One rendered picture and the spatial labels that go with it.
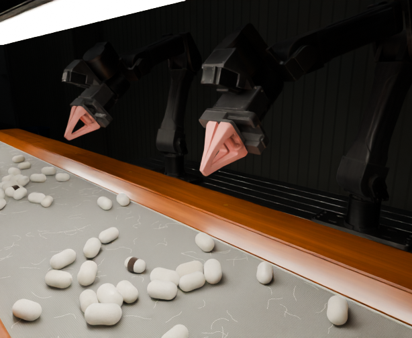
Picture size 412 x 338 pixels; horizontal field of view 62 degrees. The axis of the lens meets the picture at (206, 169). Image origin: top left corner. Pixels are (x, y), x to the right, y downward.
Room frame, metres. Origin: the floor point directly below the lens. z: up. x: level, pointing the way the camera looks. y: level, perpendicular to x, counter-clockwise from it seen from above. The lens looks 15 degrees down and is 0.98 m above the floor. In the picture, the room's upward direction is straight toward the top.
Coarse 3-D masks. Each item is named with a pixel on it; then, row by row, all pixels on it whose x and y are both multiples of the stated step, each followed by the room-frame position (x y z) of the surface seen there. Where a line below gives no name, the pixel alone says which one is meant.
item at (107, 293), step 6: (102, 288) 0.33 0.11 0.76; (108, 288) 0.33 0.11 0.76; (114, 288) 0.33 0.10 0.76; (102, 294) 0.32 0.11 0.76; (108, 294) 0.32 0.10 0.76; (114, 294) 0.32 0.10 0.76; (120, 294) 0.32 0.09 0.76; (102, 300) 0.32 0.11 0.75; (108, 300) 0.31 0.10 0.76; (114, 300) 0.31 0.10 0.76; (120, 300) 0.32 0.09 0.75; (120, 306) 0.32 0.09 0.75
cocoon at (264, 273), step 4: (260, 264) 0.38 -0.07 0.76; (264, 264) 0.38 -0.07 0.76; (268, 264) 0.38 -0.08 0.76; (260, 268) 0.37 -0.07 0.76; (264, 268) 0.37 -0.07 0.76; (268, 268) 0.37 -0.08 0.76; (272, 268) 0.38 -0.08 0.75; (260, 272) 0.37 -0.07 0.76; (264, 272) 0.37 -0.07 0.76; (268, 272) 0.37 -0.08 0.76; (272, 272) 0.38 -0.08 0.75; (256, 276) 0.37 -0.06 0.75; (260, 276) 0.36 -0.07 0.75; (264, 276) 0.36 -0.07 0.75; (268, 276) 0.36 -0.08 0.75; (260, 280) 0.36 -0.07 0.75; (264, 280) 0.36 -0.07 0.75; (268, 280) 0.36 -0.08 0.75
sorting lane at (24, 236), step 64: (64, 192) 0.72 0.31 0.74; (0, 256) 0.44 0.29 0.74; (128, 256) 0.44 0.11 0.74; (192, 256) 0.44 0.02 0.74; (64, 320) 0.30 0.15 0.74; (128, 320) 0.30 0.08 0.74; (192, 320) 0.30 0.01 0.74; (256, 320) 0.30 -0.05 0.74; (320, 320) 0.30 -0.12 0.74; (384, 320) 0.30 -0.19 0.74
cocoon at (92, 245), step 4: (88, 240) 0.45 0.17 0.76; (92, 240) 0.44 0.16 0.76; (96, 240) 0.45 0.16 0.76; (88, 244) 0.43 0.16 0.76; (92, 244) 0.43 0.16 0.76; (96, 244) 0.44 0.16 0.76; (100, 244) 0.45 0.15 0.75; (84, 248) 0.43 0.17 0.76; (88, 248) 0.43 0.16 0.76; (92, 248) 0.43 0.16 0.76; (96, 248) 0.43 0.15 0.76; (84, 252) 0.43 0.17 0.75; (88, 252) 0.42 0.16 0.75; (92, 252) 0.43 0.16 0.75; (96, 252) 0.43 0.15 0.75; (88, 256) 0.42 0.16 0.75; (92, 256) 0.43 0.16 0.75
